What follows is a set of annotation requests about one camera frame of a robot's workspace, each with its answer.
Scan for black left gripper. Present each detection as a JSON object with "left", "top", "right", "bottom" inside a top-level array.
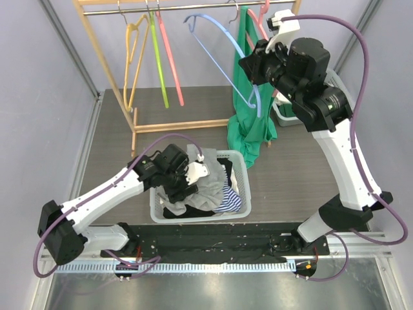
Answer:
[{"left": 163, "top": 161, "right": 198, "bottom": 204}]

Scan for black tank top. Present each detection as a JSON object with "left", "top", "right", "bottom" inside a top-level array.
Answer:
[{"left": 161, "top": 158, "right": 242, "bottom": 219}]

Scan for grey tank top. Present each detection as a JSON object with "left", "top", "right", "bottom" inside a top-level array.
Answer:
[{"left": 169, "top": 143, "right": 227, "bottom": 216}]

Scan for blue hanger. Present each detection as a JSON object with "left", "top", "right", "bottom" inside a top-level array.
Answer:
[{"left": 183, "top": 13, "right": 261, "bottom": 118}]

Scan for pink hanger with green top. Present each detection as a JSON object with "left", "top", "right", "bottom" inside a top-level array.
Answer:
[{"left": 245, "top": 0, "right": 277, "bottom": 99}]

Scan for blue white striped tank top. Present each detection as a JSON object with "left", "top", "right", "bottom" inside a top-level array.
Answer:
[{"left": 213, "top": 186, "right": 242, "bottom": 213}]

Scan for green tank top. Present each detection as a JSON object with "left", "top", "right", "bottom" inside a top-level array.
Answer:
[{"left": 227, "top": 5, "right": 279, "bottom": 169}]

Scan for lime green hanger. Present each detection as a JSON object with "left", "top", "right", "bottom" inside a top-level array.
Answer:
[{"left": 145, "top": 1, "right": 169, "bottom": 109}]

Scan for yellow velvet hanger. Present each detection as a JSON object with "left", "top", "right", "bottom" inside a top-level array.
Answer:
[{"left": 117, "top": 1, "right": 149, "bottom": 112}]

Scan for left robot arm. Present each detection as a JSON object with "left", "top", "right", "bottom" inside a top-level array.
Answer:
[{"left": 37, "top": 144, "right": 206, "bottom": 266}]

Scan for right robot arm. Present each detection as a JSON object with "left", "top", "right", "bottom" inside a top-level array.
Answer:
[{"left": 239, "top": 37, "right": 393, "bottom": 255}]

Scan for folded green garment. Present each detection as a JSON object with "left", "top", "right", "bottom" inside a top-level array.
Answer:
[{"left": 278, "top": 103, "right": 296, "bottom": 118}]

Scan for white perforated front basket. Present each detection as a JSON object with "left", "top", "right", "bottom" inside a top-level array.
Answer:
[{"left": 150, "top": 149, "right": 252, "bottom": 224}]

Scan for white perforated basket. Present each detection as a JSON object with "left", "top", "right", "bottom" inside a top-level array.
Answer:
[
  {"left": 272, "top": 68, "right": 355, "bottom": 127},
  {"left": 150, "top": 149, "right": 252, "bottom": 224}
]

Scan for white perforated back basket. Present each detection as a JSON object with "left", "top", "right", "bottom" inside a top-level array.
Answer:
[{"left": 272, "top": 68, "right": 355, "bottom": 127}]

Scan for wooden clothes rack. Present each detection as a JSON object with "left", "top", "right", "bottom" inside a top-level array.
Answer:
[{"left": 71, "top": 0, "right": 303, "bottom": 159}]

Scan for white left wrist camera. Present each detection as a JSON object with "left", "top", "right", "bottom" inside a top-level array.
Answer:
[{"left": 185, "top": 154, "right": 210, "bottom": 185}]

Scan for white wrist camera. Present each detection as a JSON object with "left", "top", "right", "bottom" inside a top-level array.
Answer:
[
  {"left": 265, "top": 9, "right": 300, "bottom": 54},
  {"left": 185, "top": 154, "right": 210, "bottom": 185}
]

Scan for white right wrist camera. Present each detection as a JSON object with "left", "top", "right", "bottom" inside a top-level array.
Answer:
[{"left": 265, "top": 9, "right": 300, "bottom": 54}]

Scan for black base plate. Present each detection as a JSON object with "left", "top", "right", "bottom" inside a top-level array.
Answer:
[{"left": 115, "top": 222, "right": 331, "bottom": 264}]

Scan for white slotted cable duct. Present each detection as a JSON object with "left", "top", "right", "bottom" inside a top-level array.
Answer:
[{"left": 56, "top": 260, "right": 296, "bottom": 274}]

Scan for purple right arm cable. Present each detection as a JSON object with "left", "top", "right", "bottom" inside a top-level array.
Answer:
[{"left": 280, "top": 14, "right": 406, "bottom": 281}]

